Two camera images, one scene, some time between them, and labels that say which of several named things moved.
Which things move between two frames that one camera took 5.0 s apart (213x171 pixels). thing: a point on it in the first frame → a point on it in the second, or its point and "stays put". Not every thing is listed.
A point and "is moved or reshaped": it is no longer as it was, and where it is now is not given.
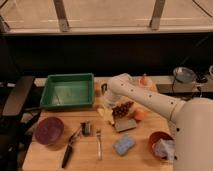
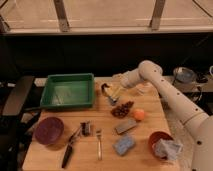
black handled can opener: x=69 y=148 stays put
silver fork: x=99 y=144 stays put
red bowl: x=156 y=136 stays put
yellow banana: x=107 y=114 is moved or reshaped
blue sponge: x=124 y=144 stays put
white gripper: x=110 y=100 → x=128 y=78
